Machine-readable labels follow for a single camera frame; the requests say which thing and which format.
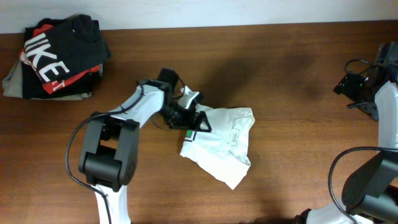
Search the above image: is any white t-shirt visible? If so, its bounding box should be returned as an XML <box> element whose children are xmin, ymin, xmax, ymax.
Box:
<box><xmin>180</xmin><ymin>105</ymin><xmax>255</xmax><ymax>190</ymax></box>

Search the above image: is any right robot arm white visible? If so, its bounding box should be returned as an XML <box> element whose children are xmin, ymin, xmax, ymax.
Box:
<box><xmin>294</xmin><ymin>42</ymin><xmax>397</xmax><ymax>224</ymax></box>

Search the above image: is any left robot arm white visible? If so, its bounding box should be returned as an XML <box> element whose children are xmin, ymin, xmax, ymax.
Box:
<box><xmin>78</xmin><ymin>80</ymin><xmax>211</xmax><ymax>223</ymax></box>

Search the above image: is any black Nike t-shirt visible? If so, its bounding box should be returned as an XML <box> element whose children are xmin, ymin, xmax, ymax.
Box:
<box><xmin>21</xmin><ymin>14</ymin><xmax>111</xmax><ymax>83</ymax></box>

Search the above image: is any black folded garment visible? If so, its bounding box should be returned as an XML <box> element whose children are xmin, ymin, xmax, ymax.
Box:
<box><xmin>20</xmin><ymin>60</ymin><xmax>103</xmax><ymax>100</ymax></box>

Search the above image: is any grey folded garment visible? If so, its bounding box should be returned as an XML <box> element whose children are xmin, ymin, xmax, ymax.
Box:
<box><xmin>2</xmin><ymin>60</ymin><xmax>91</xmax><ymax>101</ymax></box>

